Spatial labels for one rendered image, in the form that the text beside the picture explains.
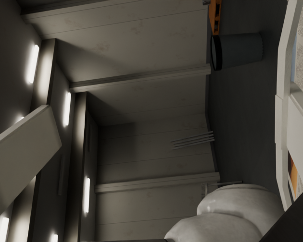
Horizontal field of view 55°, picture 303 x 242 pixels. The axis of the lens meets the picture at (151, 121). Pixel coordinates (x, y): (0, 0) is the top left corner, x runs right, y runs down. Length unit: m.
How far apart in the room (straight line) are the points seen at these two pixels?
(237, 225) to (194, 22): 8.49
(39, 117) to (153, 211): 11.40
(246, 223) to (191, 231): 0.08
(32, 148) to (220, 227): 0.31
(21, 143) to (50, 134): 0.03
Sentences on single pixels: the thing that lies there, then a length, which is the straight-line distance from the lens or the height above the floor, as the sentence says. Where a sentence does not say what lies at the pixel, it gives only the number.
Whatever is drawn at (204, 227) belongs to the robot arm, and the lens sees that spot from 0.43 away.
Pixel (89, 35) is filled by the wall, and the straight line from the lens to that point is 9.02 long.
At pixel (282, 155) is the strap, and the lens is 0.17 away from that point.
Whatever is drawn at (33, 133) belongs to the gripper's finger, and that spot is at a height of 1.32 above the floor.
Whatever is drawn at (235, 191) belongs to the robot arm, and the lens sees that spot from 0.47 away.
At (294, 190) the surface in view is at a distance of 0.33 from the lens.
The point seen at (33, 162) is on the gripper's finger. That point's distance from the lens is 0.17.
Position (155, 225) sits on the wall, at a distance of 11.45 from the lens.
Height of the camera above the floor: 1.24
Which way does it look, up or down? 6 degrees up
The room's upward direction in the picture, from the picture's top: 97 degrees counter-clockwise
